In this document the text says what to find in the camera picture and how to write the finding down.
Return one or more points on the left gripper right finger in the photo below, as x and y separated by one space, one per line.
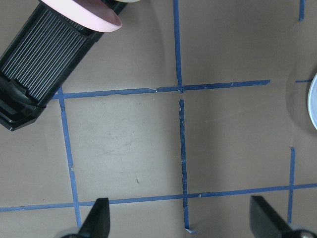
265 222

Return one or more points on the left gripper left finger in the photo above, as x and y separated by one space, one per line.
96 224

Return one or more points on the light blue plate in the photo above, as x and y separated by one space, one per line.
312 102

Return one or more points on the pink plate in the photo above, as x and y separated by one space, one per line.
92 14

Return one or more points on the cream plate in rack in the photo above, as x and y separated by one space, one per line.
127 1

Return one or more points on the black dish rack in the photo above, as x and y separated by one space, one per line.
39 60

